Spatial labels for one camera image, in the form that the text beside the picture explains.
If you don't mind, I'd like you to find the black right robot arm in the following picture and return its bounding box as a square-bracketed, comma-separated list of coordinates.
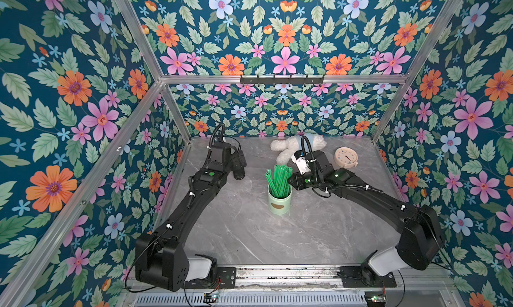
[288, 151, 445, 282]

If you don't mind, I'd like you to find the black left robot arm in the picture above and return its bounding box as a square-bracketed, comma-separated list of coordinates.
[133, 141, 247, 292]

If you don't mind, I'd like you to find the bundle of green wrapped straws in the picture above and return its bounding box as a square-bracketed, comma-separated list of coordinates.
[265, 165, 293, 199]

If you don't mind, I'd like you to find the light green storage cup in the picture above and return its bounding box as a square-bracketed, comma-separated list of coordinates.
[268, 185, 293, 216]

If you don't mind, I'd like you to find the black remote control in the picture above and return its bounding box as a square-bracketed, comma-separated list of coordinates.
[232, 155, 247, 180]

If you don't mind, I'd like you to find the white plush teddy bear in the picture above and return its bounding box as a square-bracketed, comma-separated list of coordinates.
[271, 133, 327, 165]

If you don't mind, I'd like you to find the black wall hook rack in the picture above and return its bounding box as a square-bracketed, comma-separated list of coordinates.
[239, 74, 325, 86]

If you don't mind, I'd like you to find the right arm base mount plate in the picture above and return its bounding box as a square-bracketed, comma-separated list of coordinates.
[337, 266, 397, 288]

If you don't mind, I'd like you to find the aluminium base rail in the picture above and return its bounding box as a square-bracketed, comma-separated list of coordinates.
[219, 264, 456, 290]

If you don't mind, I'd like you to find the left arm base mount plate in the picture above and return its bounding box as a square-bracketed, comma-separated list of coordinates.
[184, 266, 237, 290]

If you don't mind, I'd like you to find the white vented cable duct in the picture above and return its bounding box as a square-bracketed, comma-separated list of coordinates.
[134, 292, 367, 306]

